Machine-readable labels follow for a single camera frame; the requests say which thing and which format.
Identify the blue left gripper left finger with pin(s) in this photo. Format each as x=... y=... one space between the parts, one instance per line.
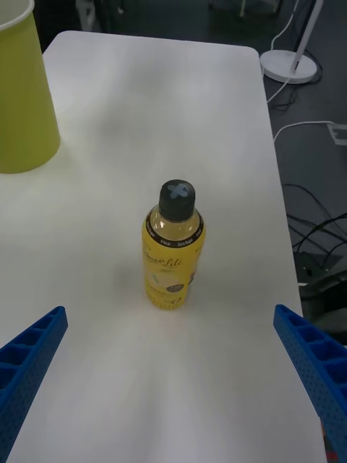
x=25 y=369

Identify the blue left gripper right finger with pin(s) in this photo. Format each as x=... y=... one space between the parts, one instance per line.
x=318 y=365

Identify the yellow drink bottle black cap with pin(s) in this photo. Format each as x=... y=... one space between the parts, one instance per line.
x=166 y=260

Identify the white power adapter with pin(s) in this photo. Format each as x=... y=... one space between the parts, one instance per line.
x=339 y=135

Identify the yellow-green plastic bin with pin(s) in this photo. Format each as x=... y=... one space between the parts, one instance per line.
x=21 y=108

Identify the white floor stand with pole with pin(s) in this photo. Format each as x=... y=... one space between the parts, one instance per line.
x=285 y=67

